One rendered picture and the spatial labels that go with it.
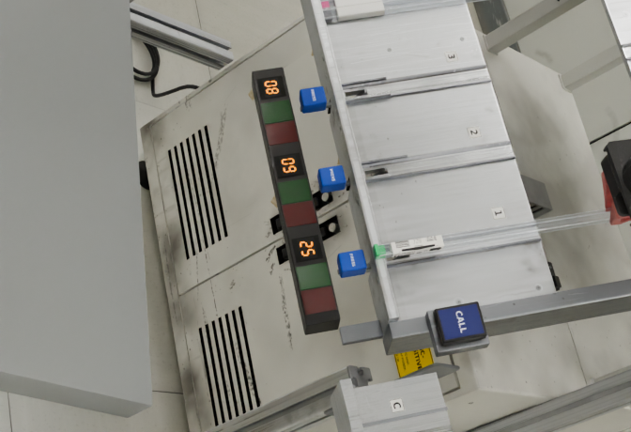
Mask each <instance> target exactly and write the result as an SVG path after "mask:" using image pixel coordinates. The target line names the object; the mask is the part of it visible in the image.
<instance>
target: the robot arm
mask: <svg viewBox="0 0 631 432"><path fill-rule="evenodd" d="M603 151H604V152H607V154H608V155H606V157H605V158H604V159H603V160H602V161H601V166H602V169H603V172H602V173H601V176H602V182H603V190H604V196H605V208H611V212H610V221H609V223H610V225H616V224H623V223H626V222H628V221H631V139H626V140H619V141H611V142H608V143H607V145H606V146H605V147H604V149H603Z"/></svg>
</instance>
